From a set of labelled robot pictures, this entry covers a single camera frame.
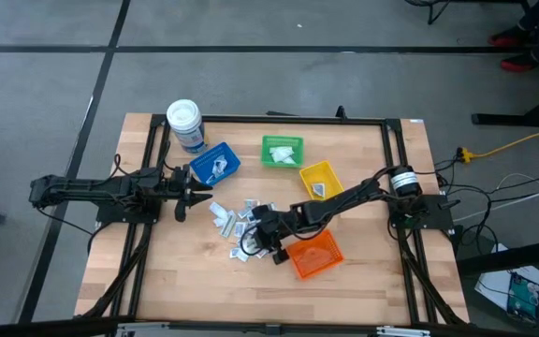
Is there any silver metal bracket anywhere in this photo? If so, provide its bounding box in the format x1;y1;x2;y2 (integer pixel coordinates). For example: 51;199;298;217
115;322;170;337
375;326;432;337

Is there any yellow extension cable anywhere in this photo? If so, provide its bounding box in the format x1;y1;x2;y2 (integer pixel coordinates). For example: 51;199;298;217
459;120;539;164

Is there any blue plastic basket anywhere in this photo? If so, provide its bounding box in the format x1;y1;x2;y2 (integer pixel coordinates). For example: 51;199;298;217
188;141;241;187

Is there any black table leg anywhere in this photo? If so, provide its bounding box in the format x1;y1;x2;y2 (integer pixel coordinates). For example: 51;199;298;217
471;86;539;128

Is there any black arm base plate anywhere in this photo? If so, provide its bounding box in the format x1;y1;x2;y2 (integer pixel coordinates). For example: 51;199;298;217
388;194;461;231
95;199;162;227

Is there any orange plastic basket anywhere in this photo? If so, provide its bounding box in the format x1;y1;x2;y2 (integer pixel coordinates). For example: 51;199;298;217
286;228;345;281

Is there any black gantry bar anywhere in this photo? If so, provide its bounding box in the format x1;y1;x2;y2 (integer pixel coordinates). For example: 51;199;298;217
0;315;539;337

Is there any white paper sheet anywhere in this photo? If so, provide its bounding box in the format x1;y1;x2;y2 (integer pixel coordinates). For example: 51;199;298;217
473;265;539;313

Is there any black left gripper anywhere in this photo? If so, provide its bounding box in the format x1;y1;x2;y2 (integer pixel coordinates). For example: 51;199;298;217
168;164;213;224

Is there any black aluminium table frame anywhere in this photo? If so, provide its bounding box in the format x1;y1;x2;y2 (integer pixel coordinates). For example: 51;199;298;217
80;111;470;329

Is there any person's red shoe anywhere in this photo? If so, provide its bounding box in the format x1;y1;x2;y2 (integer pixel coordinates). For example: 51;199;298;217
500;54;539;74
487;31;531;48

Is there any white wipes canister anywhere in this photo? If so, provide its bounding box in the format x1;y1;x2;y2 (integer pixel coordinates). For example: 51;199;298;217
166;98;209;155

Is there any black chair base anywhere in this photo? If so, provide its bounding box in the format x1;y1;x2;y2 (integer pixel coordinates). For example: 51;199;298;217
403;0;460;25

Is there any yellow plastic basket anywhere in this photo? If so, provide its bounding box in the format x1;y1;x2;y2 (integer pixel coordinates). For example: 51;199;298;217
299;160;345;201

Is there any teal printed box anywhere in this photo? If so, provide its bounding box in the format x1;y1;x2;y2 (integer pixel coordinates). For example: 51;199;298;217
506;271;539;324

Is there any green plastic basket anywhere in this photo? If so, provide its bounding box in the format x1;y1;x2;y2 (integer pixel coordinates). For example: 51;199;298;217
260;135;305;169

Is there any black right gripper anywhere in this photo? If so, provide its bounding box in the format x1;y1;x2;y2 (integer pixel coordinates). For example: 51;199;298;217
249;203;299;266

